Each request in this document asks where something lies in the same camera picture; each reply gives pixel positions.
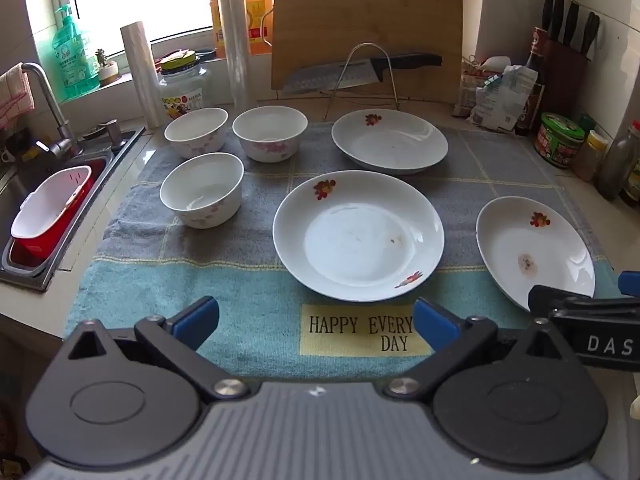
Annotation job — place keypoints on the white floral bowl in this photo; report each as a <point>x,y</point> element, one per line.
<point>270,127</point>
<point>200,180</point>
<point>196,127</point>

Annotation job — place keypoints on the white strainer basket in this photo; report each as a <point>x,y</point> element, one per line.
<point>47,205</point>

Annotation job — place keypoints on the dark sink fitting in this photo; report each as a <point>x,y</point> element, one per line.
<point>107,132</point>

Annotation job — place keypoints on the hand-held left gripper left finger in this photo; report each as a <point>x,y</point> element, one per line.
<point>197,317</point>

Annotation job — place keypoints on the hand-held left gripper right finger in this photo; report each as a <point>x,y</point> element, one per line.
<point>435,322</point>

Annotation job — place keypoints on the pink cloth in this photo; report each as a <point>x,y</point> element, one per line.
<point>12,97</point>

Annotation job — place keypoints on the glass jar with yellow lid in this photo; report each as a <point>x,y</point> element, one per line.
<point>184,92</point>

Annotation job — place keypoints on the yellow-lidded jar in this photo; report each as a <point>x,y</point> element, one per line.
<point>590,157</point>

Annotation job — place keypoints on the white fruit-print plate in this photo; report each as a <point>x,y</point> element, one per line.
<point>357,240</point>
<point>535,255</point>
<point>390,142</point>

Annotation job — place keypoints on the dark red knife block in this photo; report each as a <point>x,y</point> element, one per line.
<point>565,80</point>

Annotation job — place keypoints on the dark vinegar bottle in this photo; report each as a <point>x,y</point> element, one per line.
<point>535,85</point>

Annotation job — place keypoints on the orange cooking oil jug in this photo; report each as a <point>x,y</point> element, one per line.
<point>257,15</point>

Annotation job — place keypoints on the grey and teal checked towel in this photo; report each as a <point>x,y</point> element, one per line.
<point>250,280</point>

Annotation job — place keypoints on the cling film roll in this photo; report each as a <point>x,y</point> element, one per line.
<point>234,40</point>
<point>142,75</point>

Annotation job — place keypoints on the bamboo cutting board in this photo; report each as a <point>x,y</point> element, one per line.
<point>365,10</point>

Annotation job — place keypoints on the white plastic bag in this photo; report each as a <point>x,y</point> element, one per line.
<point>505,95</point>

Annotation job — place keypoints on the small green-capped jar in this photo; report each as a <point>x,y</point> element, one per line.
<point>587,122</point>

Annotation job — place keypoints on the small potted plant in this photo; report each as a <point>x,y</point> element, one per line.
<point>106,67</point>

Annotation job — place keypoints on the metal faucet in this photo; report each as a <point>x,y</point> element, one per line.
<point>47,95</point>

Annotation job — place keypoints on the green dish soap bottle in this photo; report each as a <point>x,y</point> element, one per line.
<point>75,60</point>

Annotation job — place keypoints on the green-lidded sauce jar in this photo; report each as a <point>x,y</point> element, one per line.
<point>560,135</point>

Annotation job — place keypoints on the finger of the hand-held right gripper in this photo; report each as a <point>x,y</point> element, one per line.
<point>631,283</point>
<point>547,302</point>

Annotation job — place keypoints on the orange printed bag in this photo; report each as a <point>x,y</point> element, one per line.
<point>472,85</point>

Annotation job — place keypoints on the steel sink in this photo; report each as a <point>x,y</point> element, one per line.
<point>10,180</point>

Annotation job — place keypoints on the red plastic basin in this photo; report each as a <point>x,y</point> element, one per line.
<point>50,245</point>

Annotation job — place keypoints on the clear bottle with red cap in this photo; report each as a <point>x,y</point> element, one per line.
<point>617,170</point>

